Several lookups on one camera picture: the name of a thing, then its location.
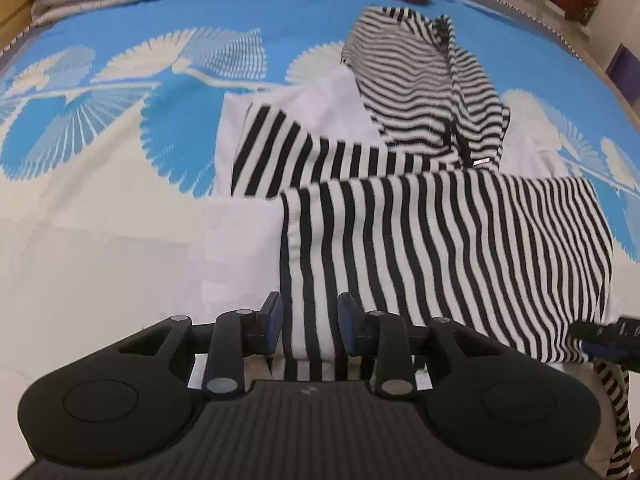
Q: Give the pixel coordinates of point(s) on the black white striped top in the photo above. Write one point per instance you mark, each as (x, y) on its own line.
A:
(430, 240)

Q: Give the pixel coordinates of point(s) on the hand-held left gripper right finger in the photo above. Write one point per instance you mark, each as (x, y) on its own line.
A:
(346, 327)

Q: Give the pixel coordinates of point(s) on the blue white printed bedsheet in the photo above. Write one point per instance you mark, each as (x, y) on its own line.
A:
(150, 25)

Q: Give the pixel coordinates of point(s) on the wooden bed frame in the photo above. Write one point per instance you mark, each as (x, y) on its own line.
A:
(12, 0)

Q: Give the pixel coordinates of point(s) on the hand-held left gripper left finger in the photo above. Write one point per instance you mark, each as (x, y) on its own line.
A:
(274, 321)

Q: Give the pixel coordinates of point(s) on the white shirt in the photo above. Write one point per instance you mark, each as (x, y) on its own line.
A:
(310, 110)

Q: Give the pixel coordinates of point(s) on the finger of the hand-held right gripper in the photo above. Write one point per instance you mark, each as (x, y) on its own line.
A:
(600, 334)

